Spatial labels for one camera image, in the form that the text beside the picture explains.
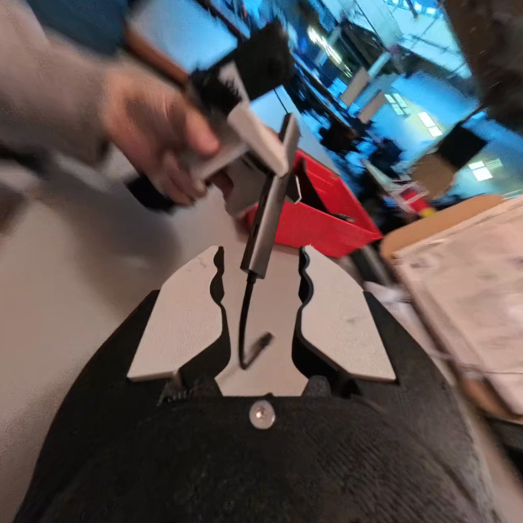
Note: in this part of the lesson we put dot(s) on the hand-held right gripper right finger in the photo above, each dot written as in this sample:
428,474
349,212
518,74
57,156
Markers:
343,322

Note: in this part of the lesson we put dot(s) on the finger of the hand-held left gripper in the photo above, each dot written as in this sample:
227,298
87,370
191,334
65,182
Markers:
261,139
241,188

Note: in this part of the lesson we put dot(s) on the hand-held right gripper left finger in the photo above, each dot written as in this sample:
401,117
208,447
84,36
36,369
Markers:
179,322

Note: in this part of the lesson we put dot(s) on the grey USB hub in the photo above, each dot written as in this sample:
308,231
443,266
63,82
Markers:
261,229

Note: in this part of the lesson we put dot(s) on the red plastic bin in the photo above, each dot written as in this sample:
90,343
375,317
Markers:
310,229

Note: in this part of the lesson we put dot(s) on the person's left forearm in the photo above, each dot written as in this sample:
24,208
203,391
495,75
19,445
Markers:
49,81

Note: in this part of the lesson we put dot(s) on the grey work desk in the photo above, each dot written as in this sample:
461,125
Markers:
81,265

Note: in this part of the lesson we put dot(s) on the person's left hand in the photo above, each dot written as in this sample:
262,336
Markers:
155,130

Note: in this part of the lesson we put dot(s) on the tan partition panel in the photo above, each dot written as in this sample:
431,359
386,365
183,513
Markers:
372,107
355,88

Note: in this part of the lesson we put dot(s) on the laminated instruction sheets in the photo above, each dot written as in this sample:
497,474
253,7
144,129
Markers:
470,306

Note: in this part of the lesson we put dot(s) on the red framed sign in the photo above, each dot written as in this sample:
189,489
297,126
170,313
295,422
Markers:
412,200

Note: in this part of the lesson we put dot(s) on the wooden document stand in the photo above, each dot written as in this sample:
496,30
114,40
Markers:
441,220

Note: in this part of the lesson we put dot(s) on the brown cardboard panel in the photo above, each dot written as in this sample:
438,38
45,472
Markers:
431,177

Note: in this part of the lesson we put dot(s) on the black pillar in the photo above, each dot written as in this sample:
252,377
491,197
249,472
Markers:
461,145

